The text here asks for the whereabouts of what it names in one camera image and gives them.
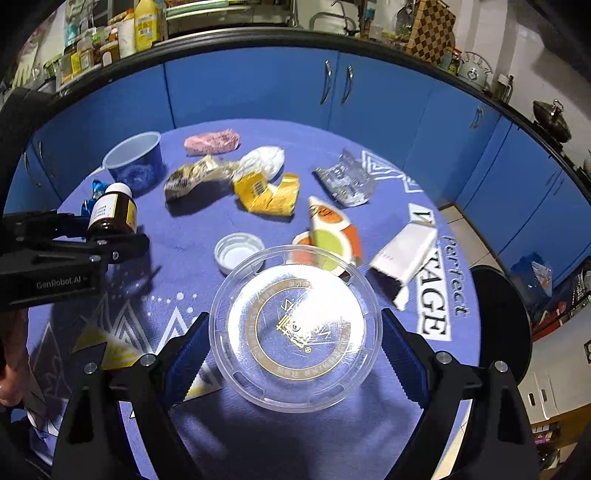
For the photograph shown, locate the brown glass medicine bottle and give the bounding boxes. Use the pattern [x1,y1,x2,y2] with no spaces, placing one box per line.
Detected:
[87,182,137,237]

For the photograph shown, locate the blue foil candy wrapper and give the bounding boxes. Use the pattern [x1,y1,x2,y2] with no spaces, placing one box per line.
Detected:
[81,179,110,217]

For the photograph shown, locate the blue paper cup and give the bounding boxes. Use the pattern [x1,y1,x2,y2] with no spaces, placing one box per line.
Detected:
[102,131,165,197]

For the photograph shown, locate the white plastic bottle cap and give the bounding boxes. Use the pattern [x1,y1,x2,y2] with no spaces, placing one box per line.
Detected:
[213,232,264,275]

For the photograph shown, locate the beige snack wrapper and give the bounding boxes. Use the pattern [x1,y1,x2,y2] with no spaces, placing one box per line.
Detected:
[163,155,238,203]

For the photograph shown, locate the yellow wrapper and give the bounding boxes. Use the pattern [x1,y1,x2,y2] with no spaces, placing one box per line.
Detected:
[233,171,301,217]

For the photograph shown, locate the white tissue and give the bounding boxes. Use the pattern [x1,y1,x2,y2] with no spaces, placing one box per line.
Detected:
[233,146,286,181]

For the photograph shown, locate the clear plastic round lid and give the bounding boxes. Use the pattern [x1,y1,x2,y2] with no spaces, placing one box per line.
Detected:
[208,245,383,413]

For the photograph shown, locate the white paper carton box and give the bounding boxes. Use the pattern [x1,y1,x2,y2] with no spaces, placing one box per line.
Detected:
[369,222,438,311]

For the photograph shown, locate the orange green paper cup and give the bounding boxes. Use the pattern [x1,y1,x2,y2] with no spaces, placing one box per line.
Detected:
[291,196,363,267]

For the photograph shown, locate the silver pill blister pack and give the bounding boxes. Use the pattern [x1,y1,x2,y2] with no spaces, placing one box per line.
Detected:
[314,149,376,208]

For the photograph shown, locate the black round trash bin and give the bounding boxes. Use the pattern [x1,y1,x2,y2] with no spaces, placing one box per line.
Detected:
[471,265,533,385]

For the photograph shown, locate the blue kitchen cabinets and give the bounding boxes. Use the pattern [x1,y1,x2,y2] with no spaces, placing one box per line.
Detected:
[1,46,590,279]

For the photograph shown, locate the person's left hand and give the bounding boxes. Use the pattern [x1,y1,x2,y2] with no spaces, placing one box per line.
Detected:
[0,309,30,407]

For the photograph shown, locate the pink crumpled wrapper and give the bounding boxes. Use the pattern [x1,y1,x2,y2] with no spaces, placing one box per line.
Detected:
[183,129,240,156]

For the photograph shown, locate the blue bag lined bin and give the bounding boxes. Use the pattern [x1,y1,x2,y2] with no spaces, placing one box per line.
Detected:
[510,253,553,303]

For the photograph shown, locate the purple printed tablecloth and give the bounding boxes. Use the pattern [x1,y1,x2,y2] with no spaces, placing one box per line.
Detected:
[28,120,480,479]

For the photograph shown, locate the yellow oil bottle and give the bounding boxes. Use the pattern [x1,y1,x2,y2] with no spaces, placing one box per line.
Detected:
[134,0,160,52]

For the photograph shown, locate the black wok with lid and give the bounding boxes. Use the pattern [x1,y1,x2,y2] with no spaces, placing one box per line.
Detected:
[533,99,572,144]

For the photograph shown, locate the mint green electric kettle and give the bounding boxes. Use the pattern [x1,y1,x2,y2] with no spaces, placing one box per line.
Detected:
[457,51,492,91]

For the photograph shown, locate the checkered wooden cutting board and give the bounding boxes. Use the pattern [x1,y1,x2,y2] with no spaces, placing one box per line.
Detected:
[406,0,456,65]

